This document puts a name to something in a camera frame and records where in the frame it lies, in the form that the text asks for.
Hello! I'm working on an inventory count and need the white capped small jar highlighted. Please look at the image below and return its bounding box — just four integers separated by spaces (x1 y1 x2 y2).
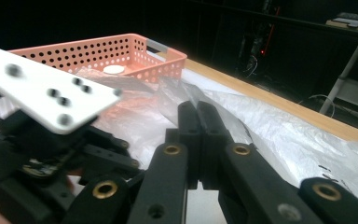
103 63 126 76

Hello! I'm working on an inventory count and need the clear plastic bag smiley print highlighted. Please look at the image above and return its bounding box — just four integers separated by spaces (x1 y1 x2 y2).
71 66 358 217

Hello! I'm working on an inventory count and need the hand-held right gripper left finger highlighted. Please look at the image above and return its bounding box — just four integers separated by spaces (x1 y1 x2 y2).
165 100 204 190

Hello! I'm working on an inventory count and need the tangle of floor cables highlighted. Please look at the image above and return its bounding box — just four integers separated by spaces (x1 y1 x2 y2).
241 27 276 80

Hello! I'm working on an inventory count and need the pink perforated plastic basket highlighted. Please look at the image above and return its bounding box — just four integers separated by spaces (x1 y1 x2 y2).
8 33 188 86

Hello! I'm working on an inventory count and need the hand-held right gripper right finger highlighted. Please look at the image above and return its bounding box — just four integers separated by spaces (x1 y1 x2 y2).
197 100 234 191

